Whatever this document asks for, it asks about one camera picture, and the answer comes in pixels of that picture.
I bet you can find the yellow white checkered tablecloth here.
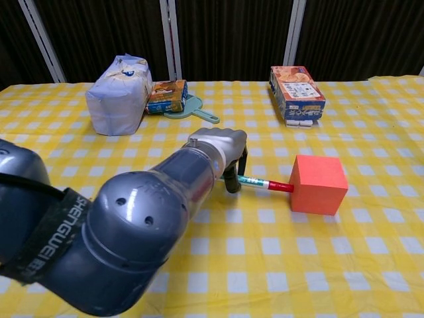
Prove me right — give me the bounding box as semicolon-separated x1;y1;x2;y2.
0;75;424;318

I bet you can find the orange cube block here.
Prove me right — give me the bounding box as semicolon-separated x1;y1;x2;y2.
288;154;348;215

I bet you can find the black pleated curtain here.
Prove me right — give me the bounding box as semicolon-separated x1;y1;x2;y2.
0;0;424;90

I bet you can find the white segmented plastic pack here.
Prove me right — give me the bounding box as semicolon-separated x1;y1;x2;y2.
285;119;321;129

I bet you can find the small orange blue carton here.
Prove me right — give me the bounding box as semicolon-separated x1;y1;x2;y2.
145;79;189;115

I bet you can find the white blue paper bag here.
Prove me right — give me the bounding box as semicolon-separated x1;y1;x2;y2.
85;54;154;136

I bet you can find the black velcro cable strap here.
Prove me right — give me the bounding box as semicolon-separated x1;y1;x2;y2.
0;187;97;286

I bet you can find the green marker red cap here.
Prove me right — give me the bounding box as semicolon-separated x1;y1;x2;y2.
218;175;295;193

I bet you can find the orange biscuit box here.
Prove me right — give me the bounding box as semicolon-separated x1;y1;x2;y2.
268;65;327;127

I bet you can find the teal plastic scoop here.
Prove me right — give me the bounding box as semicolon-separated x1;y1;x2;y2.
164;93;221;125

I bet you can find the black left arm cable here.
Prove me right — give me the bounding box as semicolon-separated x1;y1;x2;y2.
0;172;66;201

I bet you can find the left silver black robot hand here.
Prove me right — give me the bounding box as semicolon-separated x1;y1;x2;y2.
188;127;248;195

